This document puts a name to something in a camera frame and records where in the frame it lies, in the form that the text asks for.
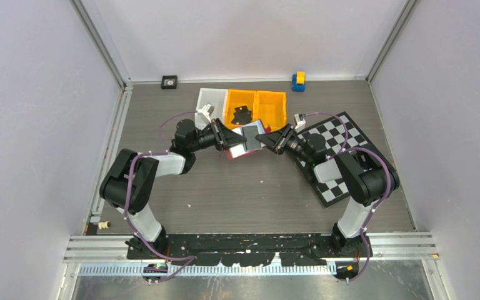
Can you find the red card holder wallet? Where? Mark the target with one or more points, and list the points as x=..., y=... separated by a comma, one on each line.
x=238, y=150

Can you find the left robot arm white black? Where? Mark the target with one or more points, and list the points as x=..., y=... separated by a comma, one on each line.
x=128, y=184

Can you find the aluminium rail frame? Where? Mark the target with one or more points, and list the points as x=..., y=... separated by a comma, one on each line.
x=109, y=255

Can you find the black card in bin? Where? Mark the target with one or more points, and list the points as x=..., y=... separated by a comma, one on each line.
x=242, y=115

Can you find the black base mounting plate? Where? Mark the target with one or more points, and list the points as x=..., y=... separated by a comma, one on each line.
x=250, y=250

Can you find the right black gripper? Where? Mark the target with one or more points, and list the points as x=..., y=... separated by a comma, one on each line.
x=278, y=141

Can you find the small beige spool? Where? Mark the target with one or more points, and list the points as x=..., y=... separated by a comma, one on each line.
x=104, y=225

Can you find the blue yellow toy block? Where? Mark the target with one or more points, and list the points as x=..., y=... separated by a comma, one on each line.
x=299, y=81

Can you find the white plastic bin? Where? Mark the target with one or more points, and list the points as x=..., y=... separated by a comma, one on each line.
x=216, y=97

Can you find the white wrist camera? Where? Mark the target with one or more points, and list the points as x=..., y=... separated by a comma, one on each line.
x=300, y=122
x=205, y=113

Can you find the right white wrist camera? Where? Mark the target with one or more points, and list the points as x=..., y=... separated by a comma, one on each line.
x=300, y=122

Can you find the empty orange bin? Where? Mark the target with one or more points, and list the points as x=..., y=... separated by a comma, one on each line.
x=270, y=108

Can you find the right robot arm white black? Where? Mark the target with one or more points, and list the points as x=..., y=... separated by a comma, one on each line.
x=369, y=179

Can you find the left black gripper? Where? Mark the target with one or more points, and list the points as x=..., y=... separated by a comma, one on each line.
x=224, y=137

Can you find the black white checkerboard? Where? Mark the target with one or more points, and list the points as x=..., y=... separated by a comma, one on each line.
x=335, y=132

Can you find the dark grey credit card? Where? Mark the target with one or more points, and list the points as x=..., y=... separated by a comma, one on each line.
x=251, y=144

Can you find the small black square box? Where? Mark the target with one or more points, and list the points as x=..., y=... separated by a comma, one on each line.
x=169, y=82

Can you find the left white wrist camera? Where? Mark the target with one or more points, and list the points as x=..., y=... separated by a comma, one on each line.
x=205, y=113

